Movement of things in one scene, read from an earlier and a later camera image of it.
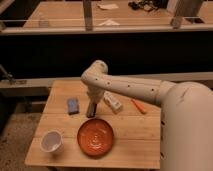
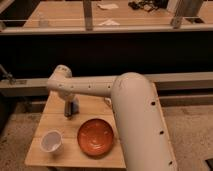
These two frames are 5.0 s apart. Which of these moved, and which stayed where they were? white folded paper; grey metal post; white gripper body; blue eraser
Moved: white gripper body
Stayed: grey metal post; blue eraser; white folded paper
